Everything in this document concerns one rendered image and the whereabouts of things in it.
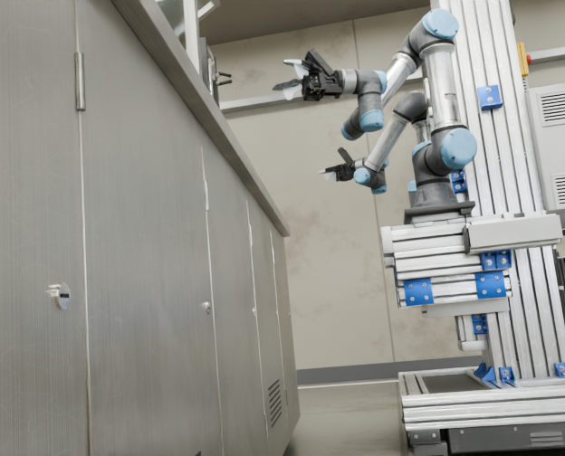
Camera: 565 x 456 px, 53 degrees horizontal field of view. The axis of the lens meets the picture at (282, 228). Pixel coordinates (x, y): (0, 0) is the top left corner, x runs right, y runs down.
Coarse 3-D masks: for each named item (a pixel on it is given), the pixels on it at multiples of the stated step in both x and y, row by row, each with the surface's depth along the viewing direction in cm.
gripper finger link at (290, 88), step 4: (292, 80) 179; (296, 80) 179; (276, 84) 181; (280, 84) 180; (284, 84) 180; (288, 84) 180; (292, 84) 179; (296, 84) 179; (300, 84) 179; (276, 88) 180; (280, 88) 180; (284, 88) 180; (288, 88) 180; (292, 88) 180; (296, 88) 179; (300, 88) 179; (284, 92) 180; (288, 92) 180; (292, 92) 180; (288, 96) 180; (292, 96) 179
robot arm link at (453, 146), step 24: (432, 24) 184; (456, 24) 186; (432, 48) 186; (432, 72) 186; (432, 96) 186; (456, 96) 185; (456, 120) 182; (432, 144) 185; (456, 144) 178; (432, 168) 188; (456, 168) 182
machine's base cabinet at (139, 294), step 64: (0, 0) 41; (64, 0) 51; (0, 64) 40; (64, 64) 50; (128, 64) 67; (0, 128) 39; (64, 128) 49; (128, 128) 64; (192, 128) 97; (0, 192) 38; (64, 192) 47; (128, 192) 62; (192, 192) 91; (0, 256) 37; (64, 256) 46; (128, 256) 60; (192, 256) 87; (256, 256) 157; (0, 320) 37; (64, 320) 45; (128, 320) 58; (192, 320) 83; (256, 320) 146; (0, 384) 36; (64, 384) 44; (128, 384) 56; (192, 384) 79; (256, 384) 134; (0, 448) 35; (64, 448) 43; (128, 448) 55; (192, 448) 76; (256, 448) 125
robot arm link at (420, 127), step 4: (424, 112) 255; (420, 116) 257; (424, 116) 257; (412, 120) 261; (416, 120) 259; (420, 120) 258; (424, 120) 257; (412, 124) 262; (416, 124) 260; (420, 124) 258; (424, 124) 258; (416, 128) 262; (420, 128) 259; (424, 128) 258; (416, 132) 262; (420, 132) 259; (424, 132) 258; (420, 136) 259; (424, 136) 258; (428, 136) 257; (420, 140) 259; (424, 140) 257; (428, 140) 257
